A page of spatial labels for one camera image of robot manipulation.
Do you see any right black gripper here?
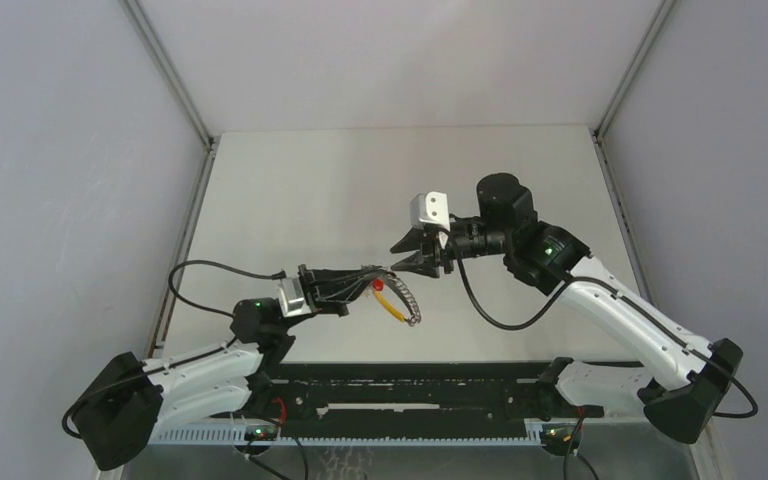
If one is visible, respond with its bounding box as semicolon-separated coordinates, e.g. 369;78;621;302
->
390;220;510;278

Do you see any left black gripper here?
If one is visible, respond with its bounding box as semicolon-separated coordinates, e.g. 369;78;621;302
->
275;264;382;333

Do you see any metal keyring with small rings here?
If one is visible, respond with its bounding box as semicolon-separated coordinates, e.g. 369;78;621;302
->
366;265;422;327

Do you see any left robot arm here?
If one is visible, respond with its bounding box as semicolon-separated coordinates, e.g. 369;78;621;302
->
61;265;421;471

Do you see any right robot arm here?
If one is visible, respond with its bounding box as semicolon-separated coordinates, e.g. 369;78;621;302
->
393;173;743;444

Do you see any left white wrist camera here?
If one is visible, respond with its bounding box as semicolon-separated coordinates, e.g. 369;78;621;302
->
277;277;311;318

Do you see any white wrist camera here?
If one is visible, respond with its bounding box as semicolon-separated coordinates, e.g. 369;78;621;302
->
277;277;311;318
409;191;450;231

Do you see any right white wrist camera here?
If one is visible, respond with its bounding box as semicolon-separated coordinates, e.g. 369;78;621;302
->
409;191;450;231

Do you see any right camera cable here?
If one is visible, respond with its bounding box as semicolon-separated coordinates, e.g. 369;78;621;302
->
453;254;760;420

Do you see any camera cable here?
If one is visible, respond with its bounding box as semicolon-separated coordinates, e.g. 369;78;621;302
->
453;254;760;420
60;259;287;440

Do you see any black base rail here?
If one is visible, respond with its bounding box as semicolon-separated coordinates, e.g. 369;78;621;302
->
208;360;607;442

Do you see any left aluminium frame post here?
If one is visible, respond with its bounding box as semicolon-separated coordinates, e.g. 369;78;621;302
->
95;0;220;480

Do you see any aluminium frame post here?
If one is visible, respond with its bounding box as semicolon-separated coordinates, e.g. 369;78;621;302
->
95;0;220;480
590;0;736;480

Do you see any white cable duct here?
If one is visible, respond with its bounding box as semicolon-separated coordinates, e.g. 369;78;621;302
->
148;422;553;447

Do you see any left camera cable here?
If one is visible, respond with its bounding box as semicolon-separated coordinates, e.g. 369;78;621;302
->
60;259;287;440

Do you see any right aluminium frame post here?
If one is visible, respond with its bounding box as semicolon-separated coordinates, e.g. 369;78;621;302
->
590;0;736;480

